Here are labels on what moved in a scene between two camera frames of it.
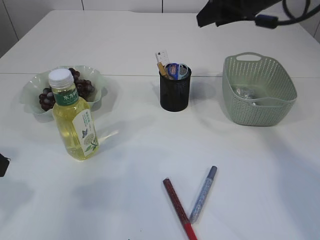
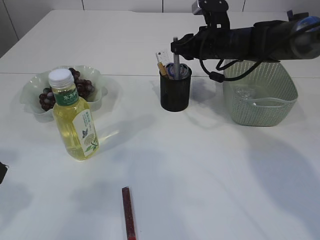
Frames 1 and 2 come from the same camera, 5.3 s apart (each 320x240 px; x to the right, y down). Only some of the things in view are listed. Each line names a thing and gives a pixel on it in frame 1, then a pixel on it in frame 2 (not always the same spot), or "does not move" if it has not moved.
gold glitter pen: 161,68 does not move
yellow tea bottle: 73,117 does not move
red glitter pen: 190,232 → 129,214
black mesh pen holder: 175,94 does not move
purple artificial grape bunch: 85,88 does not move
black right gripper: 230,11 → 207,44
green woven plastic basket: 258,93 does not move
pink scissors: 184,71 does not move
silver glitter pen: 202,195 → 176,62
